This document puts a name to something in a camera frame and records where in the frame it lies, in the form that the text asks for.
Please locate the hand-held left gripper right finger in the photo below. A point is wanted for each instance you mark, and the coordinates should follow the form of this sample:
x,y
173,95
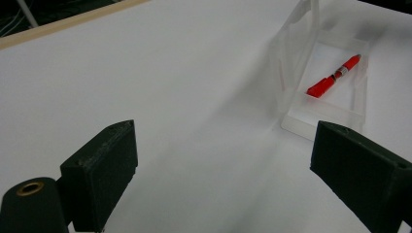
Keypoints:
x,y
359,171

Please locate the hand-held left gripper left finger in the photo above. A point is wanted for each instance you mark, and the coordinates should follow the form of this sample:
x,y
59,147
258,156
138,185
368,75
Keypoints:
x,y
97,178

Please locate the clear plastic pencil case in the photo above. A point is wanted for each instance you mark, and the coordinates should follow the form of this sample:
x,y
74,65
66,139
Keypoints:
x,y
327,113

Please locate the red pen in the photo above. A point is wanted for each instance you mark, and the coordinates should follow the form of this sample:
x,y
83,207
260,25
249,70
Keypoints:
x,y
324,85

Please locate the wooden table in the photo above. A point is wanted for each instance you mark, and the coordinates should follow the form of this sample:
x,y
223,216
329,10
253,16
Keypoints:
x,y
64,24

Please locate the white metal stand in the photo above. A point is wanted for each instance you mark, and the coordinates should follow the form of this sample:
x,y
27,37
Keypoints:
x,y
27,14

